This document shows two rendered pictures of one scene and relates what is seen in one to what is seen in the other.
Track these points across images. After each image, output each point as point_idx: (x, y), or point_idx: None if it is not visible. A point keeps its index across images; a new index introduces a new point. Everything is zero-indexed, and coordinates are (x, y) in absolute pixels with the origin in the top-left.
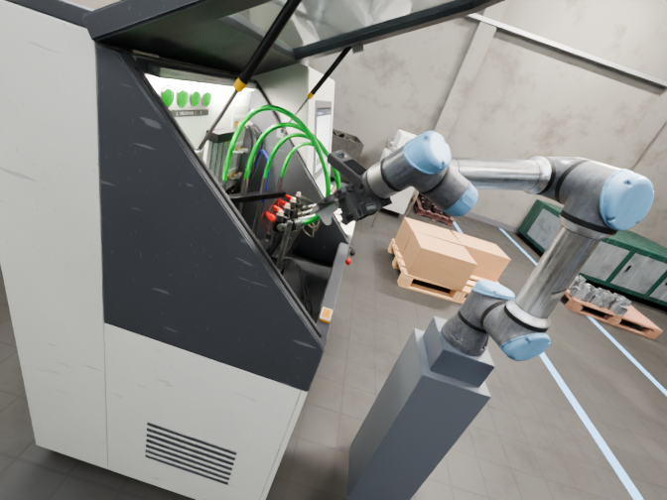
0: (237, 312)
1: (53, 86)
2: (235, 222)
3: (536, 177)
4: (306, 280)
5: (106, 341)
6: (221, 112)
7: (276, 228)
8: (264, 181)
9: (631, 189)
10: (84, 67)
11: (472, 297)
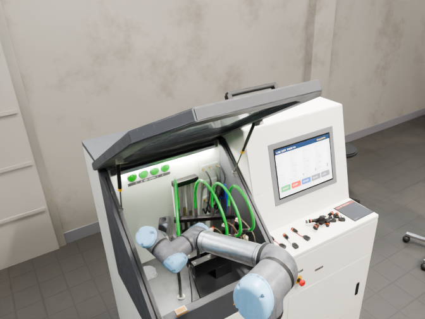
0: (135, 288)
1: (95, 179)
2: (126, 244)
3: (250, 259)
4: None
5: (120, 283)
6: (119, 197)
7: None
8: (210, 208)
9: (240, 291)
10: (97, 176)
11: None
